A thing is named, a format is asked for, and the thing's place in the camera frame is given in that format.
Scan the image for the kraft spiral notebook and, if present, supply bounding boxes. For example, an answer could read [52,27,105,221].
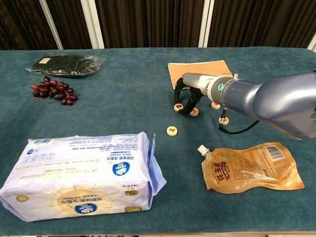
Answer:
[167,60,234,89]

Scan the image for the black gloves in clear bag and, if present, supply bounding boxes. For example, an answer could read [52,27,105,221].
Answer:
[24,53,107,79]

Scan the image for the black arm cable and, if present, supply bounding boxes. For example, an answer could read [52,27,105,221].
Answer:
[218,106,260,135]

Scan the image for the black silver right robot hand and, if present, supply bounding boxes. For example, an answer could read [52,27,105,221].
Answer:
[173,72,216,117]

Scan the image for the dark red grape bunch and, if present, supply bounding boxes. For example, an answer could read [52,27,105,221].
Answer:
[31,76,79,106]

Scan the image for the teal table cloth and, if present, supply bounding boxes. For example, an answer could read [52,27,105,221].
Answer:
[0,47,316,235]

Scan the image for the brown spout pouch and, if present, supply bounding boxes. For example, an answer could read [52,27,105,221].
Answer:
[197,142,306,195]

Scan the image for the white blue diaper pack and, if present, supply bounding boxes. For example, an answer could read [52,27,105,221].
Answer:
[0,131,167,222]

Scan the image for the white partition post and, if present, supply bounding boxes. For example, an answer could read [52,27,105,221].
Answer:
[198,0,214,48]
[307,34,316,52]
[81,0,106,49]
[39,0,64,49]

